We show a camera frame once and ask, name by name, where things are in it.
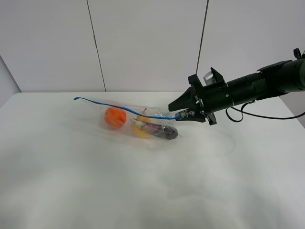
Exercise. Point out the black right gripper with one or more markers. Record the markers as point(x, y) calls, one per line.
point(200, 102)

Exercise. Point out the clear zip bag blue zipper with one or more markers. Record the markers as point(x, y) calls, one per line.
point(158, 115)

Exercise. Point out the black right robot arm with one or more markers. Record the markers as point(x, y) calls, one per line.
point(271, 81)

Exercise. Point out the purple eggplant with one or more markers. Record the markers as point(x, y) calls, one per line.
point(157, 130)

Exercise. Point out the yellow pear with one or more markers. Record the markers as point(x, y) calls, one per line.
point(137, 130)

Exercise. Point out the orange fruit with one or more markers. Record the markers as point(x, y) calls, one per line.
point(115, 117)

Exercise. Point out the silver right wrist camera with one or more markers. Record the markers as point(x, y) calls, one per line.
point(209, 78)

